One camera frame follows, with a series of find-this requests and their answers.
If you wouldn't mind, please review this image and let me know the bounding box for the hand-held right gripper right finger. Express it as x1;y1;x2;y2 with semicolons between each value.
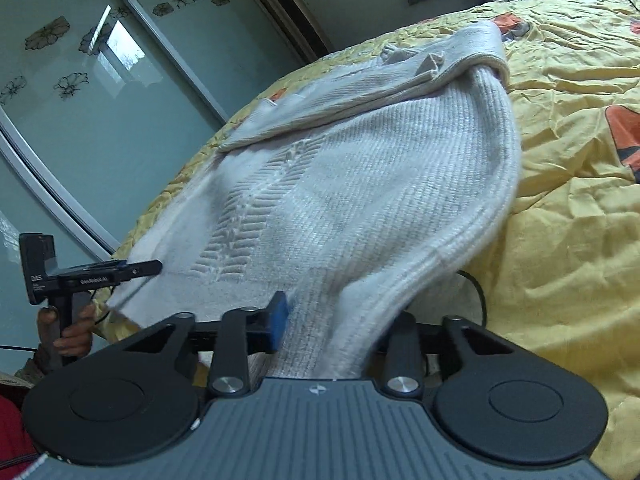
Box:
384;312;502;397

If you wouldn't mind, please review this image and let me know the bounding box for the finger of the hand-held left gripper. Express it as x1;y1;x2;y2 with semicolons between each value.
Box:
116;260;164;279

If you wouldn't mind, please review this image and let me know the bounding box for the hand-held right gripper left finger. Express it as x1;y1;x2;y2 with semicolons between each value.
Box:
120;292;292;397

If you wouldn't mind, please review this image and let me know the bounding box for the white knit sweater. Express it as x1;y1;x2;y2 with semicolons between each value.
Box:
107;21;523;381

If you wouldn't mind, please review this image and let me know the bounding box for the person's left forearm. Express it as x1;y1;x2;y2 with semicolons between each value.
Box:
12;352;63;393

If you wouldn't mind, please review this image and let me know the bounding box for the person's left hand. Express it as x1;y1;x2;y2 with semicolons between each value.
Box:
39;305;96;360

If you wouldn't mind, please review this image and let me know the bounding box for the sliding glass wardrobe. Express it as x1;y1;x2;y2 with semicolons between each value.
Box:
0;0;321;356

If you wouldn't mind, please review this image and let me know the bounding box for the person's red clothing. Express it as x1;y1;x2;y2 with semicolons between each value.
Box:
0;394;40;480

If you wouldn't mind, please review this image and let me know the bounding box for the yellow printed quilt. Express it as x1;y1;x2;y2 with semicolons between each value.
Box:
92;0;640;480

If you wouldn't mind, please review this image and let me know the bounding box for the tower air conditioner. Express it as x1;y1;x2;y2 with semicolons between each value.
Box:
254;0;333;63

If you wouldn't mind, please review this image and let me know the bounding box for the black cable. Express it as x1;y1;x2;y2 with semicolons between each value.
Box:
457;270;487;327

